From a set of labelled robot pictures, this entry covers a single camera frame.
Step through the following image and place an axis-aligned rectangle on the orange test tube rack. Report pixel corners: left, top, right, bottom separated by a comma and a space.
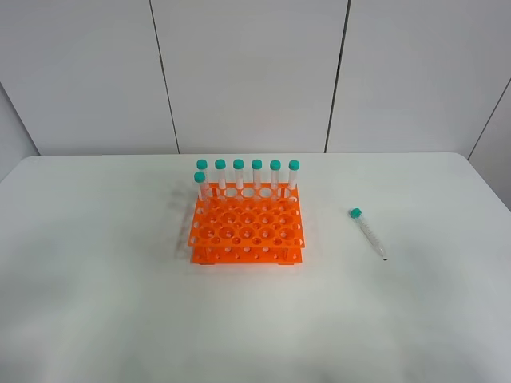
188, 182, 305, 265

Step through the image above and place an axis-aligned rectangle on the second row left tube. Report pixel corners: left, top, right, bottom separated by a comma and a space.
194, 171, 208, 208

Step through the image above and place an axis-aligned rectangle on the green-capped test tube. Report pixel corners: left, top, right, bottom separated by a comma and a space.
349, 207, 388, 261

